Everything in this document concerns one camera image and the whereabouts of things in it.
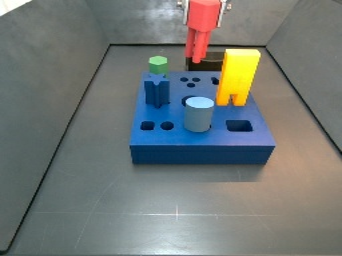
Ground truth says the green hexagon block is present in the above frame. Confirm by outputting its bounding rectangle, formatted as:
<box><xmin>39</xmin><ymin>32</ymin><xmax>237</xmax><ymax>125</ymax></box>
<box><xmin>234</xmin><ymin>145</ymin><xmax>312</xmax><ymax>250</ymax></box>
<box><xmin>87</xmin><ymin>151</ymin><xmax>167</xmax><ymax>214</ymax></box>
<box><xmin>149</xmin><ymin>56</ymin><xmax>169</xmax><ymax>76</ymax></box>

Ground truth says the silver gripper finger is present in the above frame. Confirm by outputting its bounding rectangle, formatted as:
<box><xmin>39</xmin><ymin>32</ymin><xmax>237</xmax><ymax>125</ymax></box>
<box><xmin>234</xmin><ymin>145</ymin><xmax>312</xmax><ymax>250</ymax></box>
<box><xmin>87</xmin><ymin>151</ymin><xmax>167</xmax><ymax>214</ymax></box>
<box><xmin>177</xmin><ymin>0</ymin><xmax>190</xmax><ymax>24</ymax></box>
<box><xmin>217</xmin><ymin>0</ymin><xmax>233</xmax><ymax>27</ymax></box>

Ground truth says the red three prong block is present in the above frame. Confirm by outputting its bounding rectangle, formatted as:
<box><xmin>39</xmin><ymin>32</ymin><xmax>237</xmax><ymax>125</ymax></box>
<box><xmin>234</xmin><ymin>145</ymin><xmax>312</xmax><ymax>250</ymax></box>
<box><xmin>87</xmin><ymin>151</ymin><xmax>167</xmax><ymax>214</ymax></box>
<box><xmin>185</xmin><ymin>0</ymin><xmax>221</xmax><ymax>63</ymax></box>

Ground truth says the yellow two prong block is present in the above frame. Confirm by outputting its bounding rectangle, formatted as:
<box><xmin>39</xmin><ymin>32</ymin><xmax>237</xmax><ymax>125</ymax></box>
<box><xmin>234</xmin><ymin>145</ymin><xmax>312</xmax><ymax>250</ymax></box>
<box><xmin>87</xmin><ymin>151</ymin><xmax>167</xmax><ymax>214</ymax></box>
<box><xmin>217</xmin><ymin>49</ymin><xmax>261</xmax><ymax>106</ymax></box>

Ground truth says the dark blue star block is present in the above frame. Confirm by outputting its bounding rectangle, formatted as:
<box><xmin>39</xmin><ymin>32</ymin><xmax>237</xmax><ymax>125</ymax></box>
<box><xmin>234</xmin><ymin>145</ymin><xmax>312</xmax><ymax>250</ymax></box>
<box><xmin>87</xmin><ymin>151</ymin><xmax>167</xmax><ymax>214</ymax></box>
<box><xmin>143</xmin><ymin>73</ymin><xmax>170</xmax><ymax>108</ymax></box>

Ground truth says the light blue cylinder block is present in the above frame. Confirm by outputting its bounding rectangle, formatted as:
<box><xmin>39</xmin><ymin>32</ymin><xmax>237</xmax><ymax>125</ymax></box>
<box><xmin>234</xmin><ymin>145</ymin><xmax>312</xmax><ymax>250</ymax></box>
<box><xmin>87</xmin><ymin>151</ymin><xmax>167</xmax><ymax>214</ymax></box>
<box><xmin>185</xmin><ymin>97</ymin><xmax>214</xmax><ymax>132</ymax></box>

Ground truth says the black square block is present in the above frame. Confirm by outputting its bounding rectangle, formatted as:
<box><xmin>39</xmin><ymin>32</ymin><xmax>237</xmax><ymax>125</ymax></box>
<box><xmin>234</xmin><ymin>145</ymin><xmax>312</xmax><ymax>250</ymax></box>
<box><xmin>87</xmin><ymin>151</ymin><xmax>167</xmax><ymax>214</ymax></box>
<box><xmin>186</xmin><ymin>51</ymin><xmax>225</xmax><ymax>71</ymax></box>

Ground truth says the blue foam peg board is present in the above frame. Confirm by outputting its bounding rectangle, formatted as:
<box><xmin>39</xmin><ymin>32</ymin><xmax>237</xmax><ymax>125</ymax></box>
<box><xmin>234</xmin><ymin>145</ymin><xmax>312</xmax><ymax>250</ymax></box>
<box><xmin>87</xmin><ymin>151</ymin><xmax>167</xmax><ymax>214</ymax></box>
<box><xmin>130</xmin><ymin>71</ymin><xmax>276</xmax><ymax>164</ymax></box>

